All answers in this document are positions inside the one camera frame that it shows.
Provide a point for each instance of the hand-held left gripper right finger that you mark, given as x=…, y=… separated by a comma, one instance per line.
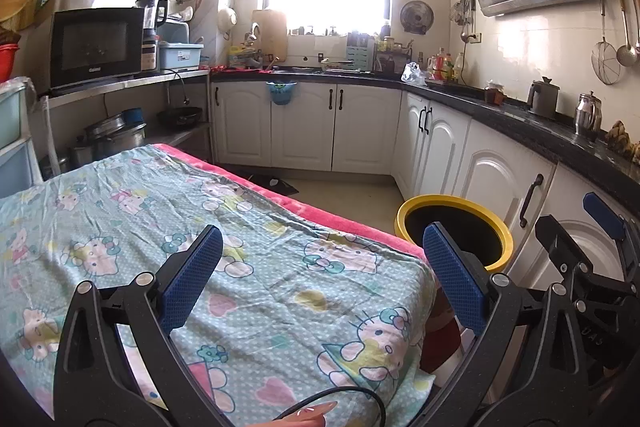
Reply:
x=452, y=282

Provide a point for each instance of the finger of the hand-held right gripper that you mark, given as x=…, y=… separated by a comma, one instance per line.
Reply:
x=602, y=209
x=557, y=237

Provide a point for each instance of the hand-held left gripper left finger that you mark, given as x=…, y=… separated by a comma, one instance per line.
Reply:
x=192, y=277

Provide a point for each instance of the yellow rimmed trash can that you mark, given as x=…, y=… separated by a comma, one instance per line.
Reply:
x=502, y=252

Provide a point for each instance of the person's left hand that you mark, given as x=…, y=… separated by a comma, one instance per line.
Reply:
x=306, y=414

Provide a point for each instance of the red stool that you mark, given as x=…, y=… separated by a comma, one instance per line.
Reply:
x=442, y=349

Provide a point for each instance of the brown lumpy root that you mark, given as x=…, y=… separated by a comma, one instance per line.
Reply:
x=620, y=137

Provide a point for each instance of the cartoon cat printed blanket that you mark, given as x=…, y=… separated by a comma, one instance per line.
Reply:
x=280, y=287

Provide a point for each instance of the shiny steel jug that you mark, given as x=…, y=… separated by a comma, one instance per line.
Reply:
x=587, y=114

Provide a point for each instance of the black floor mat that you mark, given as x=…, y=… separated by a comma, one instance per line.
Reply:
x=272, y=184

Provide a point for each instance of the grey metal kettle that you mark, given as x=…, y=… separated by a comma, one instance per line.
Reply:
x=544, y=99

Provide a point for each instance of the metal strainer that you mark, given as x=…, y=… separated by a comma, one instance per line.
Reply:
x=605, y=64

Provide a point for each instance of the small lidded jar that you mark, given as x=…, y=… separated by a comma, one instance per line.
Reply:
x=494, y=94

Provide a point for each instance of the steel cooking pot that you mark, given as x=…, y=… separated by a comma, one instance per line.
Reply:
x=120, y=137

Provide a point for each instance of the metal ladle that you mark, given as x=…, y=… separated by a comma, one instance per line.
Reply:
x=627, y=53

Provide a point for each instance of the black frying pan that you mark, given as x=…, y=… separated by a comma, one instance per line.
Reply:
x=180, y=116

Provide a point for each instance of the pale oil bottle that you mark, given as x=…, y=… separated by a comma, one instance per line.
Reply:
x=460, y=68

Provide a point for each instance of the yellow oil bottle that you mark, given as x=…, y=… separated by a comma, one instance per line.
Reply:
x=449, y=69

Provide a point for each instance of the blue hanging bin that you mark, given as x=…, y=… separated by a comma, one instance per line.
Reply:
x=282, y=93

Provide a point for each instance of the steel shelf table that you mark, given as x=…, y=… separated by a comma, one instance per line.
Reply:
x=125, y=83

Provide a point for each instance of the red oil bottle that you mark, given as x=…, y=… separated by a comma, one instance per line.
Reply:
x=440, y=67

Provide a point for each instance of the crumpled clear bag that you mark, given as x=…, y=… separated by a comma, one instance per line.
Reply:
x=412, y=74

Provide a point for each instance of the blue dish box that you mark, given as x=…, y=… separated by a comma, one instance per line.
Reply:
x=180, y=57

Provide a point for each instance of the plastic drawer cabinet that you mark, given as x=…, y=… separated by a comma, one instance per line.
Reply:
x=12, y=142

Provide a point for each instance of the hanging kitchen utensils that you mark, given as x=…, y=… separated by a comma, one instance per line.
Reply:
x=465, y=12

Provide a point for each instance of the blue drawer organizer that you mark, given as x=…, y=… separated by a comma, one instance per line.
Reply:
x=360, y=57

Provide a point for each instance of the grey dish rack lid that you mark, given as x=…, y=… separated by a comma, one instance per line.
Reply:
x=175, y=30

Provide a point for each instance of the black microwave oven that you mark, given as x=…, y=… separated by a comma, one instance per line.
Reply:
x=95, y=47

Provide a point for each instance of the metal faucet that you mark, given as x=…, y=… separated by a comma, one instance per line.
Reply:
x=254, y=34

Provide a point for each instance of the black blender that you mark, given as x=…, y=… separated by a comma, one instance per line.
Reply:
x=150, y=27

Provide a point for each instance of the wooden cutting board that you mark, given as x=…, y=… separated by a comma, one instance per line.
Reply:
x=270, y=34

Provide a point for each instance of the white hanging colander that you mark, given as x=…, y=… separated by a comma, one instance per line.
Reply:
x=227, y=18

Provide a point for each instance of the red basin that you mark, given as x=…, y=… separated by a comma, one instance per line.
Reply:
x=7, y=63

